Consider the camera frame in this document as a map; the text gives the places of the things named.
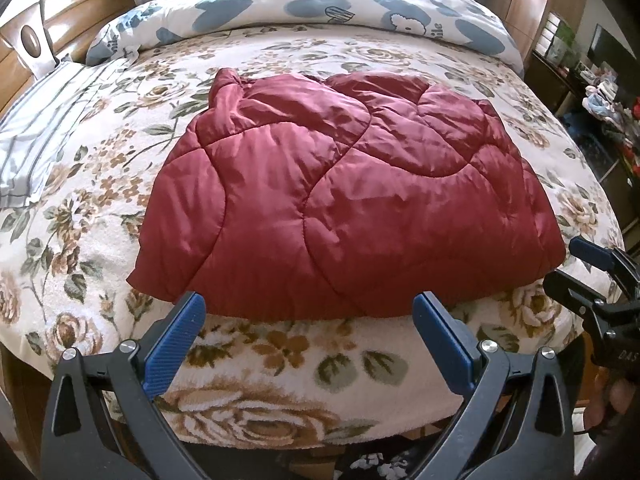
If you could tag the white duvet with blue flowers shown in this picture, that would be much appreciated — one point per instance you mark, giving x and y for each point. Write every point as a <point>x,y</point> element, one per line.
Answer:
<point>280,5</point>

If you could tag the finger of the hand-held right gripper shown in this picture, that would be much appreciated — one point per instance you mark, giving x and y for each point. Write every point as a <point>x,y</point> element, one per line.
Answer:
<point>590,250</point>
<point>570,290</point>

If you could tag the floral beige blanket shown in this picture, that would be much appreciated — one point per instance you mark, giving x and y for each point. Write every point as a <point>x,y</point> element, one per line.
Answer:
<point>280,410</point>

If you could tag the person's right hand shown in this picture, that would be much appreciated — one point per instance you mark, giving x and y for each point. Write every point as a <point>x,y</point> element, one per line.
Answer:
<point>612,402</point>

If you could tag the black monitor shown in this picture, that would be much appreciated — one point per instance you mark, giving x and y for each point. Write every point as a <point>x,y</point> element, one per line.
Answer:
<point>607,45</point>

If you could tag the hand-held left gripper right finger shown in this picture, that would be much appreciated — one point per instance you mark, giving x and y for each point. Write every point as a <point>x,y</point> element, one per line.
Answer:
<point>445,345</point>

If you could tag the wooden wardrobe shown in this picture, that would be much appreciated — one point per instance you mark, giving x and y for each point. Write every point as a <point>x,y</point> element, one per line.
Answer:
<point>530,0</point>

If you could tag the wooden headboard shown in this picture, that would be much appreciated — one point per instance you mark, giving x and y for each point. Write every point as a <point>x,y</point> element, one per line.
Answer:
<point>75,15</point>

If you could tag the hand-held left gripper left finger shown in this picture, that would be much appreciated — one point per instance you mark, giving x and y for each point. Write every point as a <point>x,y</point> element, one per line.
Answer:
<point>175,345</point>

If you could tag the dark floral cloth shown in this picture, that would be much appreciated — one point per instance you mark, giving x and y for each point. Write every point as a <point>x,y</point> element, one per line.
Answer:
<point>390,462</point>

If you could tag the grey striped pillow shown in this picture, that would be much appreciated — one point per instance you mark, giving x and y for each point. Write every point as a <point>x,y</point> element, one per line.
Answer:
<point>45,125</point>

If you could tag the red quilted jacket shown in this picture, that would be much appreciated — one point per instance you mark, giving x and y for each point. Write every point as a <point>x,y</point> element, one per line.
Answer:
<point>325,185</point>

